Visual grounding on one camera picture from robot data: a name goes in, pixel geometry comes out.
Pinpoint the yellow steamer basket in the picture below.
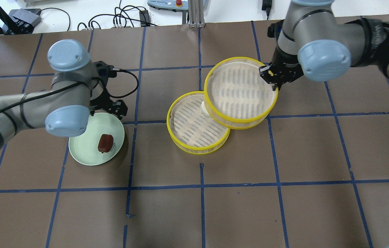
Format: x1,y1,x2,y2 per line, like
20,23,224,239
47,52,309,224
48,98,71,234
166,91,231,155
203,57,278,130

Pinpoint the white bun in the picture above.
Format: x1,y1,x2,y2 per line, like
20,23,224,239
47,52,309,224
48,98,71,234
201,101,211,118

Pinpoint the brown bun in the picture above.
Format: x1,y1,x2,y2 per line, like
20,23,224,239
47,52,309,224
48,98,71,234
97,134,114,153

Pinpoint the light green plate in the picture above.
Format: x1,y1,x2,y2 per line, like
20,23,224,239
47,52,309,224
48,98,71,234
69,113,125,166

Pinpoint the teach pendant tablet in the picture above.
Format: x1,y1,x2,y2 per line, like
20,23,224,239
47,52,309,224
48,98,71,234
146,0,190,12

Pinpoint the aluminium frame post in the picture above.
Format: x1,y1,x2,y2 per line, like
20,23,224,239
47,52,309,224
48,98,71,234
177,0,207,28

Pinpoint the black camera stand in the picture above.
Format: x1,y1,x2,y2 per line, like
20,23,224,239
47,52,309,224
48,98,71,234
0,6,42,35

